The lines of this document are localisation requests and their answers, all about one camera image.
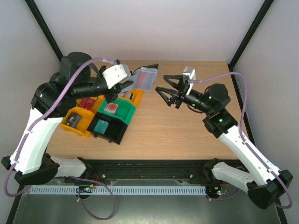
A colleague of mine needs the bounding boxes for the black leather card holder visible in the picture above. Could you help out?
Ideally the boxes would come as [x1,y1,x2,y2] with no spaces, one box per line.
[121,63,159,94]

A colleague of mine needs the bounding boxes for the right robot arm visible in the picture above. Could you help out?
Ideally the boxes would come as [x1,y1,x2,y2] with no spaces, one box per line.
[156,75,293,209]

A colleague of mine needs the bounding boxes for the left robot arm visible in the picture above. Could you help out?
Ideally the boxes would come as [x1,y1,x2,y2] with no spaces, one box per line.
[2,52,131,185]

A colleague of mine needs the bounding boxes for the white floral card stack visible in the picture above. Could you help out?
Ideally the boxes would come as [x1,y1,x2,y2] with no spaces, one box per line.
[123,92,134,100]

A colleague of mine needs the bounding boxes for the red circle card stack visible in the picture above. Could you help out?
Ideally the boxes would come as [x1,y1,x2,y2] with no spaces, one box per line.
[104,103,119,114]

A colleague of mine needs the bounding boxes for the red VIP card stack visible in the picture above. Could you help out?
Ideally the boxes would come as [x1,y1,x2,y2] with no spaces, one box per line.
[78,98,95,110]

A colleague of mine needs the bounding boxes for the teal card stack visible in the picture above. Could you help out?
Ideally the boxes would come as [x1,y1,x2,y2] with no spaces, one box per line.
[93,119,109,134]

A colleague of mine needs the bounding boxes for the black card stack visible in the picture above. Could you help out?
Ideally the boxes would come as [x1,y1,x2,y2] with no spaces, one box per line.
[64,112,82,128]

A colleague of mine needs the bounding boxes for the yellow bin far right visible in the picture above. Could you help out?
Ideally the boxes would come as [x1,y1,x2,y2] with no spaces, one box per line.
[118,89,143,107]

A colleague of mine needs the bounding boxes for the yellow bin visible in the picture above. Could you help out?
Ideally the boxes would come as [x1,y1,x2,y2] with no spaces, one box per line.
[60,106,95,138]
[118,89,143,107]
[77,96,104,114]

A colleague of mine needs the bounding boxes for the yellow bin far left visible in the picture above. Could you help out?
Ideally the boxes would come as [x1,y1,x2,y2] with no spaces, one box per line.
[77,96,104,114]

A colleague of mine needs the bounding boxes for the green bin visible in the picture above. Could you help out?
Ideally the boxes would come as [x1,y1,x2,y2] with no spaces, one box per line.
[97,97,136,125]

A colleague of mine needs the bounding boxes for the black bin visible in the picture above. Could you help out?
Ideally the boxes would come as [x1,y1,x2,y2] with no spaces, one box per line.
[87,112,128,145]

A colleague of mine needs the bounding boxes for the yellow bin near left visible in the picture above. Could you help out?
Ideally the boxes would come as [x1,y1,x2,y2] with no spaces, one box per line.
[60,106,95,138]

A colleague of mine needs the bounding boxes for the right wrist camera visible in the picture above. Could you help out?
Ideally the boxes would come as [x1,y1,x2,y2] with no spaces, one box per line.
[182,66,196,83]

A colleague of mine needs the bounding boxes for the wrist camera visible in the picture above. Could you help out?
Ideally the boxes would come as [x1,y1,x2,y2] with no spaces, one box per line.
[182,66,196,83]
[102,64,131,89]

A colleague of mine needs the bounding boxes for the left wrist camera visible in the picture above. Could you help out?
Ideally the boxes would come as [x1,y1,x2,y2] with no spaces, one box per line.
[102,64,131,89]

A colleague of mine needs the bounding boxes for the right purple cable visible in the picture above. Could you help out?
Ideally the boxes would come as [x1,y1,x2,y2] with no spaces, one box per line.
[188,71,294,210]

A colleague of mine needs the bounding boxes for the purple cable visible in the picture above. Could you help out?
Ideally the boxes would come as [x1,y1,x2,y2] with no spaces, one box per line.
[3,57,117,220]
[188,71,294,210]

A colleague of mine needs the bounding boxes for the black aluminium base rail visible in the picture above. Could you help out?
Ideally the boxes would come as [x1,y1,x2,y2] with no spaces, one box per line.
[23,159,273,185]

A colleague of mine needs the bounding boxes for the white slotted cable duct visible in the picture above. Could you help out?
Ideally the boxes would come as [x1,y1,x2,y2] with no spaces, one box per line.
[29,185,206,196]

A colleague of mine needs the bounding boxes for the left black frame post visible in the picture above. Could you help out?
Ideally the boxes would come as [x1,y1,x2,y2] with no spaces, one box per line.
[25,0,64,62]

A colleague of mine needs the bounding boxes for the black frame post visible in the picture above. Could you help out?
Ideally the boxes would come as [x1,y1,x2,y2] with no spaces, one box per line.
[228,0,275,68]
[25,0,64,62]

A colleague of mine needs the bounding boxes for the right black frame post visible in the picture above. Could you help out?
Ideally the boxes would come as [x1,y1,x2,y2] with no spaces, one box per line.
[228,0,275,68]

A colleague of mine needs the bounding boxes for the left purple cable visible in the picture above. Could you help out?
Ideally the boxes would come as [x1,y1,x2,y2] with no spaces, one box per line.
[3,57,117,220]

